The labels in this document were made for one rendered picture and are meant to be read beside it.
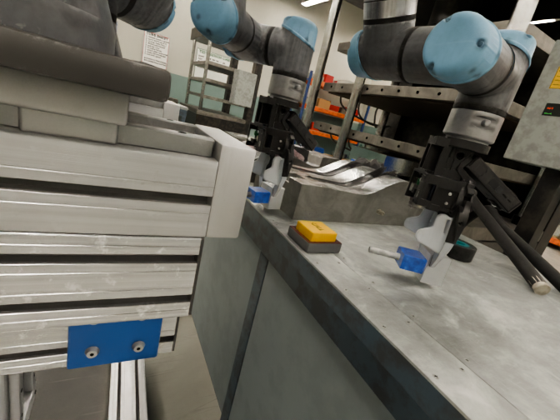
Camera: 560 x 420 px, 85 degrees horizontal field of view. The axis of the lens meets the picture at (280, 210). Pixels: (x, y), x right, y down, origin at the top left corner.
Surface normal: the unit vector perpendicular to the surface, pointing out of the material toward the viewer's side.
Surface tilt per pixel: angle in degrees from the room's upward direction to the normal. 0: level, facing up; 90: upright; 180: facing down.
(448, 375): 0
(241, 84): 90
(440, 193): 90
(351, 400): 90
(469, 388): 0
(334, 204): 90
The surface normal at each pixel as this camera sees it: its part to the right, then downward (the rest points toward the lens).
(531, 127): -0.87, -0.07
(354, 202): 0.44, 0.37
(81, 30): 0.94, 0.29
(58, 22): 0.86, 0.33
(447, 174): -0.12, 0.26
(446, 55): -0.76, 0.01
